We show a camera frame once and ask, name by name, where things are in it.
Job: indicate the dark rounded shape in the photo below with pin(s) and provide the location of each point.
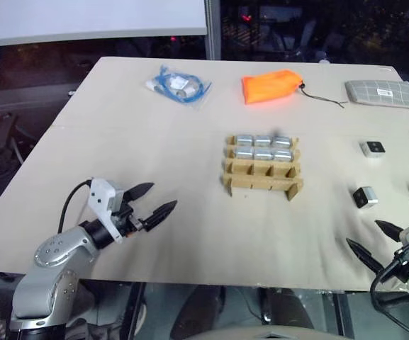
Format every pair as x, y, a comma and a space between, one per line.
197, 311
282, 308

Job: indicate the cardboard divider tray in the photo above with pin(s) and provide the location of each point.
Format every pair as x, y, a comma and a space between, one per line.
261, 182

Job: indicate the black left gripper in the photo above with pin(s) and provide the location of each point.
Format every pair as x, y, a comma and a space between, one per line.
126, 219

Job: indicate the white projection screen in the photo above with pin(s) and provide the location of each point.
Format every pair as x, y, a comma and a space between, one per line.
83, 17

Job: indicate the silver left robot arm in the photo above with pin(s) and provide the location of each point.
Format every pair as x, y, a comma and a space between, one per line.
59, 248

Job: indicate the grey checkered fabric pouch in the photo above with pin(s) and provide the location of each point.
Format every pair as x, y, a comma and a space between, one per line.
381, 93

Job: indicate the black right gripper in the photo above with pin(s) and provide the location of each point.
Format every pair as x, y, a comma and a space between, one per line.
402, 267

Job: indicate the small white object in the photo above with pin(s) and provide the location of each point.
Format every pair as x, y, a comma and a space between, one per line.
323, 57

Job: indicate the beige table cloth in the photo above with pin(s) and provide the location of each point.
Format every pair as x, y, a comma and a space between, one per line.
190, 230

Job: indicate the grey window pillar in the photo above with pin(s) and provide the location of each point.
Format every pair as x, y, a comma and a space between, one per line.
213, 28

